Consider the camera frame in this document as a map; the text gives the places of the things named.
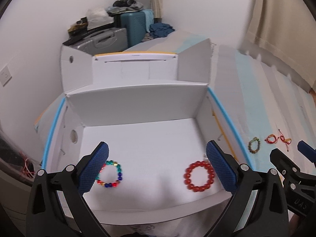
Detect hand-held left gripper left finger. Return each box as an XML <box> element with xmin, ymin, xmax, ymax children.
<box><xmin>26</xmin><ymin>142</ymin><xmax>110</xmax><ymax>237</ymax></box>

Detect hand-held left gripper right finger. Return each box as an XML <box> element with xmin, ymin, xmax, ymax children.
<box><xmin>206</xmin><ymin>141</ymin><xmax>289</xmax><ymax>237</ymax></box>

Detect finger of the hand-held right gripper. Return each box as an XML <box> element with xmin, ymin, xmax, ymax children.
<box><xmin>297</xmin><ymin>141</ymin><xmax>316</xmax><ymax>165</ymax></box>
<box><xmin>270</xmin><ymin>148</ymin><xmax>303</xmax><ymax>181</ymax></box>

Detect red yellow cord bracelet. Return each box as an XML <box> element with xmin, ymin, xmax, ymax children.
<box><xmin>278</xmin><ymin>129</ymin><xmax>292</xmax><ymax>151</ymax></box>

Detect multicolour glass bead bracelet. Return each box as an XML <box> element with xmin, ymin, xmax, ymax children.
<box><xmin>96</xmin><ymin>160</ymin><xmax>124</xmax><ymax>188</ymax></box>

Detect green brown bead bracelet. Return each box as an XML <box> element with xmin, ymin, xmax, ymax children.
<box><xmin>248</xmin><ymin>137</ymin><xmax>261</xmax><ymax>153</ymax></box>

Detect white cardboard box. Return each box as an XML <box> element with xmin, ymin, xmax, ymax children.
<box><xmin>33</xmin><ymin>38</ymin><xmax>255</xmax><ymax>228</ymax></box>

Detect striped bed sheet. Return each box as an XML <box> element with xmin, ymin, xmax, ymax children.
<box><xmin>123</xmin><ymin>28</ymin><xmax>316</xmax><ymax>237</ymax></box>

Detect dark plastic-wrapped object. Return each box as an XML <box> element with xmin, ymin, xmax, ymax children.
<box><xmin>0</xmin><ymin>126</ymin><xmax>37</xmax><ymax>183</ymax></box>

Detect grey suitcase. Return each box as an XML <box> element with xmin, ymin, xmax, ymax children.
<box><xmin>62</xmin><ymin>27</ymin><xmax>129</xmax><ymax>56</ymax></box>

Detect cream window curtain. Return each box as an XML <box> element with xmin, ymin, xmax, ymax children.
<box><xmin>237</xmin><ymin>0</ymin><xmax>316</xmax><ymax>92</ymax></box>

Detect black gold box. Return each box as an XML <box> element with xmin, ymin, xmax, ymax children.
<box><xmin>68</xmin><ymin>17</ymin><xmax>89</xmax><ymax>34</ymax></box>

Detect teal suitcase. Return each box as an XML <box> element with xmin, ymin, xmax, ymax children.
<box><xmin>120</xmin><ymin>9</ymin><xmax>155</xmax><ymax>50</ymax></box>

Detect blue clothes pile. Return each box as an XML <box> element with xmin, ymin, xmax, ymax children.
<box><xmin>149</xmin><ymin>23</ymin><xmax>175</xmax><ymax>39</ymax></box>

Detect white plastic bag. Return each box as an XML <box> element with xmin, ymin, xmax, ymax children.
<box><xmin>86</xmin><ymin>7</ymin><xmax>115</xmax><ymax>29</ymax></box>

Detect dark clothes pile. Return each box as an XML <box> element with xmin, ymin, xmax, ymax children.
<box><xmin>106</xmin><ymin>0</ymin><xmax>145</xmax><ymax>14</ymax></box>

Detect tied beige curtain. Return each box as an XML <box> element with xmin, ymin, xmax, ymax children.
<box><xmin>150</xmin><ymin>0</ymin><xmax>165</xmax><ymax>24</ymax></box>

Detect red cables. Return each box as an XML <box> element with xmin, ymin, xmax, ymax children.
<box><xmin>21</xmin><ymin>153</ymin><xmax>36</xmax><ymax>178</ymax></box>

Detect white wall socket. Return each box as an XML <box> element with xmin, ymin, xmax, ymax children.
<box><xmin>0</xmin><ymin>64</ymin><xmax>12</xmax><ymax>87</ymax></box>

